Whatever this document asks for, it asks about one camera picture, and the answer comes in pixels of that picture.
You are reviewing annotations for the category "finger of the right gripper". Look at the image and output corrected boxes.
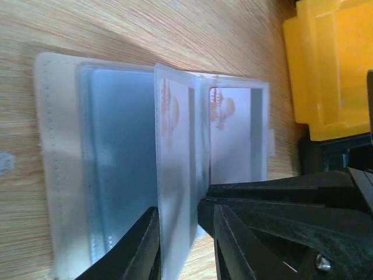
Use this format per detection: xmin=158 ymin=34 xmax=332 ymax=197
xmin=206 ymin=170 xmax=372 ymax=215
xmin=198 ymin=198 xmax=372 ymax=279

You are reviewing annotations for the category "white card with black stripe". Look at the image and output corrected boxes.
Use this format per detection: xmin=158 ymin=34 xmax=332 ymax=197
xmin=159 ymin=77 xmax=196 ymax=234

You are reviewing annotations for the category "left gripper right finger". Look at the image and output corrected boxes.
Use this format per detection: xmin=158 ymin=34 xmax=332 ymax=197
xmin=213 ymin=205 xmax=297 ymax=279

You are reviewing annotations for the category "beige card holder wallet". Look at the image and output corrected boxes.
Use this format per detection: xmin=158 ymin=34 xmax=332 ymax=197
xmin=33 ymin=52 xmax=274 ymax=279

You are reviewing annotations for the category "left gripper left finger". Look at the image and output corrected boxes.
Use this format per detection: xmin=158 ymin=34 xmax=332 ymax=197
xmin=78 ymin=206 xmax=161 ymax=280

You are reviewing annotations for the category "yellow bin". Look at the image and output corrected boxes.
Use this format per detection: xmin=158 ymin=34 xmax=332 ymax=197
xmin=283 ymin=1 xmax=372 ymax=141

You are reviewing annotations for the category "black bin with teal cards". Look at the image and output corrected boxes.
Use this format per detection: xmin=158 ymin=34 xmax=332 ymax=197
xmin=298 ymin=132 xmax=372 ymax=174

